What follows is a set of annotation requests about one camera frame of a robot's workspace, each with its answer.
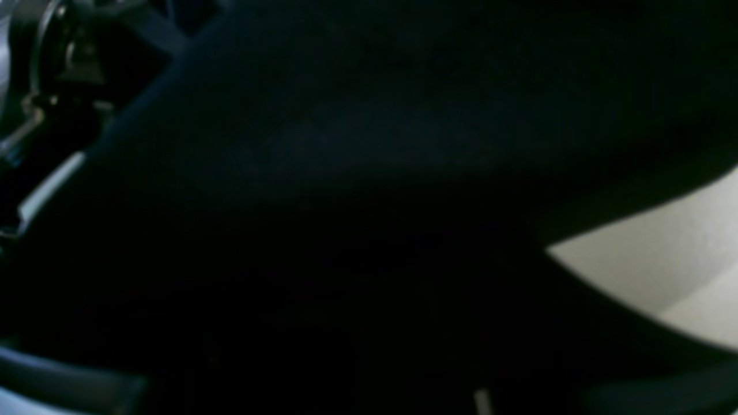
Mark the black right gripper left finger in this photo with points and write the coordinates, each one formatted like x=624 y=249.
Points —
x=80 y=388

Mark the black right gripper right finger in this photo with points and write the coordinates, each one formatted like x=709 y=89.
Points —
x=622 y=386

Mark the black t-shirt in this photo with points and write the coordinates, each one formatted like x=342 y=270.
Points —
x=343 y=207

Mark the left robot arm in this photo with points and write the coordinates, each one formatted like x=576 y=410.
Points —
x=67 y=67

